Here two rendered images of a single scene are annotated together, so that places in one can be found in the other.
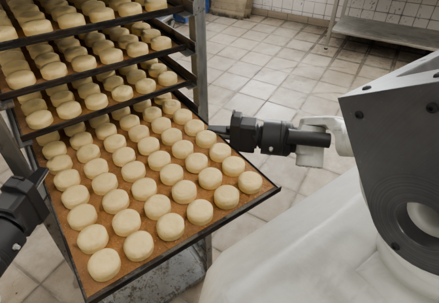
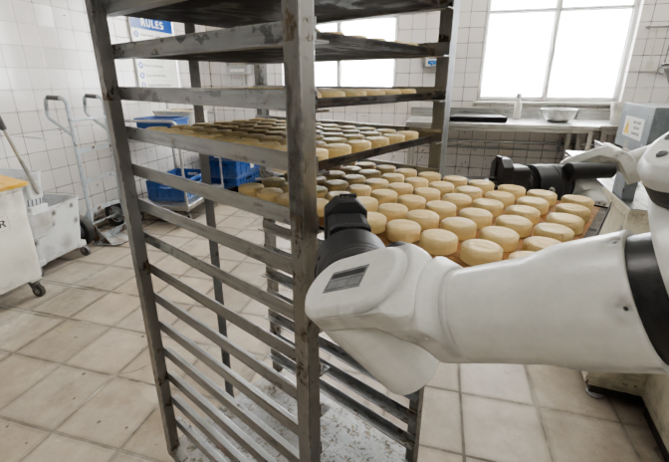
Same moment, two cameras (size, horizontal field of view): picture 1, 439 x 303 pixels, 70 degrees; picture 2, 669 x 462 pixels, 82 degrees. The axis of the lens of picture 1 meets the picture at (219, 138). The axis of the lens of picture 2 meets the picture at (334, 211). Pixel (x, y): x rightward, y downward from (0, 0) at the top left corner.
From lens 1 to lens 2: 0.59 m
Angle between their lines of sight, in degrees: 25
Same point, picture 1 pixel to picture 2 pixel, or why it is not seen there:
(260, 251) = not seen: outside the picture
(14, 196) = (354, 215)
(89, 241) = (488, 250)
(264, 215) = (434, 381)
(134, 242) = (541, 243)
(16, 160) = (312, 193)
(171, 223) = (556, 228)
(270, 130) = (545, 169)
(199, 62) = (446, 112)
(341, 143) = (631, 163)
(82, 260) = not seen: hidden behind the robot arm
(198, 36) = (449, 81)
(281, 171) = not seen: hidden behind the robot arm
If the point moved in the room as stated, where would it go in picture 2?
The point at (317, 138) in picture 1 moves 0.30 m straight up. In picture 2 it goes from (602, 165) to (639, 2)
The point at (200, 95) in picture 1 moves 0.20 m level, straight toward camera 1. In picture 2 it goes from (441, 154) to (506, 173)
